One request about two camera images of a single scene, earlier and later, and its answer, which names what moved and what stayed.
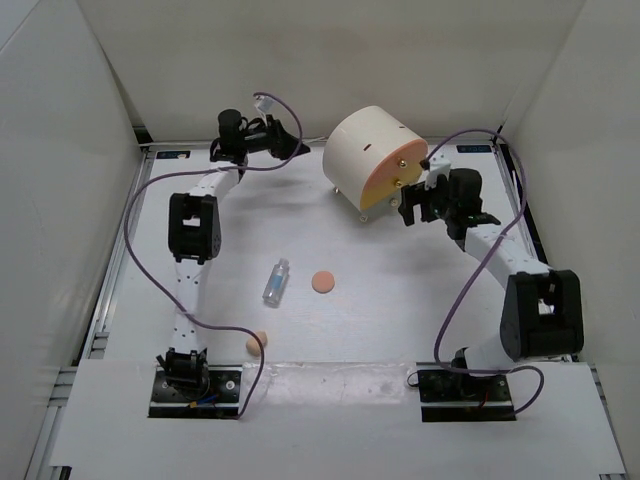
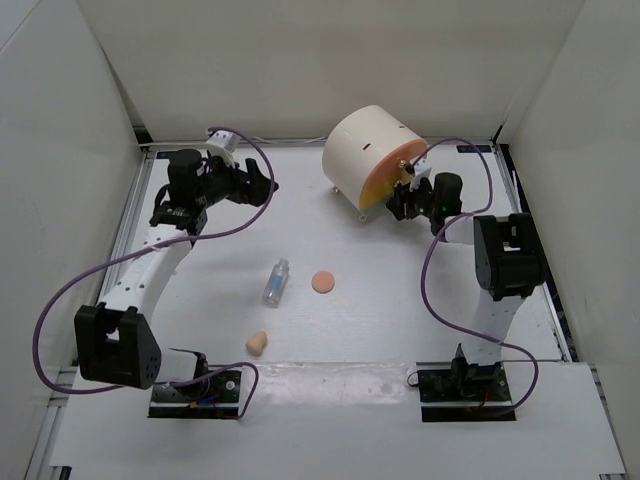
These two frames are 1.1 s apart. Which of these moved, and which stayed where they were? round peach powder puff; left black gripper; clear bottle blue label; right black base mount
Moved: left black gripper
Stayed: right black base mount; round peach powder puff; clear bottle blue label
